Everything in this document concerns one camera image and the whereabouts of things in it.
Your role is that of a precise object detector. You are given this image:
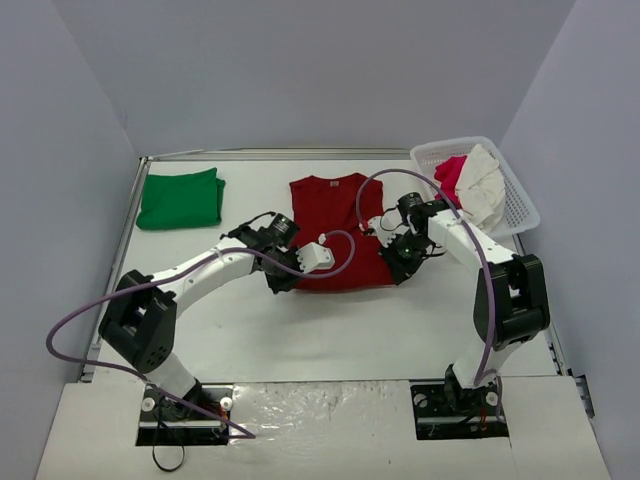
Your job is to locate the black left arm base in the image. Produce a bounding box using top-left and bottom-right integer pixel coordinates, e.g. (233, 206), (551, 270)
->
(135, 386), (231, 447)

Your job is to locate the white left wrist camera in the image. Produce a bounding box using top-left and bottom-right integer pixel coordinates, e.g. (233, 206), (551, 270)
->
(296, 242), (335, 274)

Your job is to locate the cream white t shirt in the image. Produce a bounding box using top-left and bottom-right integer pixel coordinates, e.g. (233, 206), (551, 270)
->
(455, 144), (506, 233)

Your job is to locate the white foam front board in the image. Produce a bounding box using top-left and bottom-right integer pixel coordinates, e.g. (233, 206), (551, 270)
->
(38, 376), (608, 479)

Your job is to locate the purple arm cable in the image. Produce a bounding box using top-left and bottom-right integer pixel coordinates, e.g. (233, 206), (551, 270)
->
(45, 229), (357, 441)
(355, 168), (504, 419)

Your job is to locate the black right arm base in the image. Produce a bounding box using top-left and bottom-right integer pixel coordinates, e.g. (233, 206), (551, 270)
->
(410, 381), (509, 441)

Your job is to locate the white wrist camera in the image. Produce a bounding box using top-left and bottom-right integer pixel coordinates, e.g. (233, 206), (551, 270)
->
(359, 215), (408, 248)
(296, 242), (335, 274)

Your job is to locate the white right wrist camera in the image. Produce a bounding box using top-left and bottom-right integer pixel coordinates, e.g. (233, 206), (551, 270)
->
(359, 215), (408, 248)

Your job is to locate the folded green t shirt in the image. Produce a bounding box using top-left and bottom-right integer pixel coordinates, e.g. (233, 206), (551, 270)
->
(136, 168), (226, 231)

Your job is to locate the thin black cable loop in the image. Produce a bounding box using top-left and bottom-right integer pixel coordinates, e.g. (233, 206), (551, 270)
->
(151, 442), (188, 474)

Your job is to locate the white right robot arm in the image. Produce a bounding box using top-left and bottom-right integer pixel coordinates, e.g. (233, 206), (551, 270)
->
(368, 192), (550, 413)

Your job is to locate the pink t shirt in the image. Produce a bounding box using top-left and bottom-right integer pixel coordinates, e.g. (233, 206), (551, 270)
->
(434, 155), (467, 208)

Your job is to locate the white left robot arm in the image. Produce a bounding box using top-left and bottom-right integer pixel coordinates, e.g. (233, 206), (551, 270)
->
(99, 214), (301, 418)

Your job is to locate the dark red t shirt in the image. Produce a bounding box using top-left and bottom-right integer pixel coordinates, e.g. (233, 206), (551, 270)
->
(290, 173), (393, 293)

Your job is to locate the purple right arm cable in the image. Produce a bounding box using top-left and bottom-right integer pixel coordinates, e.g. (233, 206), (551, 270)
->
(355, 168), (504, 419)

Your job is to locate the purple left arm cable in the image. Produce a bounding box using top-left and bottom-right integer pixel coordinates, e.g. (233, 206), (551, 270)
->
(45, 229), (357, 441)

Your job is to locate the white plastic laundry basket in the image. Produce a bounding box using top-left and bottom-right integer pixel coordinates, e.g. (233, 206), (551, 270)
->
(410, 136), (540, 239)

